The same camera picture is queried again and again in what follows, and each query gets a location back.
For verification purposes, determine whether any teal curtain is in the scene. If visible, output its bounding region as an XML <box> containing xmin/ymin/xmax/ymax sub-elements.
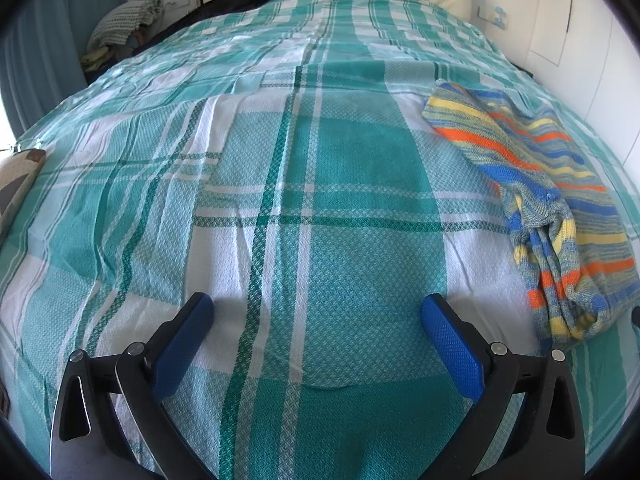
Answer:
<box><xmin>0</xmin><ymin>0</ymin><xmax>87</xmax><ymax>136</ymax></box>

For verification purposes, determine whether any checked cloth pile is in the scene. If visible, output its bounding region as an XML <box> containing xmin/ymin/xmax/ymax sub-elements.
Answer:
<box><xmin>89</xmin><ymin>0</ymin><xmax>165</xmax><ymax>50</ymax></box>

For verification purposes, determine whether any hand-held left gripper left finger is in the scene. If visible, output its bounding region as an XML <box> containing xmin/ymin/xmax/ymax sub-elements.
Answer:
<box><xmin>50</xmin><ymin>291</ymin><xmax>216</xmax><ymax>480</ymax></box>

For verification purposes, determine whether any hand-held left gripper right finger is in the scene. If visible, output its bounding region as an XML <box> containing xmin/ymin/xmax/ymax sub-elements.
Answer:
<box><xmin>421</xmin><ymin>294</ymin><xmax>586</xmax><ymax>480</ymax></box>

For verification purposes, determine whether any black garment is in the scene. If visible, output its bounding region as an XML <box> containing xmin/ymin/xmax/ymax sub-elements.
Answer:
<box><xmin>135</xmin><ymin>0</ymin><xmax>277</xmax><ymax>56</ymax></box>

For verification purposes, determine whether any beige patterned cushion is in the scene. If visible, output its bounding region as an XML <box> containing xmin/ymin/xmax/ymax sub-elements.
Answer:
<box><xmin>0</xmin><ymin>147</ymin><xmax>47</xmax><ymax>241</ymax></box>

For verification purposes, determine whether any teal plaid blanket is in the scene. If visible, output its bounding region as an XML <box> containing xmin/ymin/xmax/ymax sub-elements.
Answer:
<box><xmin>0</xmin><ymin>0</ymin><xmax>640</xmax><ymax>480</ymax></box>

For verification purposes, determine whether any yellow green folded cloth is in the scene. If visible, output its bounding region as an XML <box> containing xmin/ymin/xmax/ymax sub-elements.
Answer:
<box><xmin>80</xmin><ymin>47</ymin><xmax>117</xmax><ymax>70</ymax></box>

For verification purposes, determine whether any striped knit sweater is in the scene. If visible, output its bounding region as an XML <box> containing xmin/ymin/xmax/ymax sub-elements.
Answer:
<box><xmin>421</xmin><ymin>80</ymin><xmax>640</xmax><ymax>356</ymax></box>

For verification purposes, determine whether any wall switch panel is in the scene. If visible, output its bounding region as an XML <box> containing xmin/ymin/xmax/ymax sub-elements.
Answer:
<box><xmin>477</xmin><ymin>4</ymin><xmax>512</xmax><ymax>27</ymax></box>

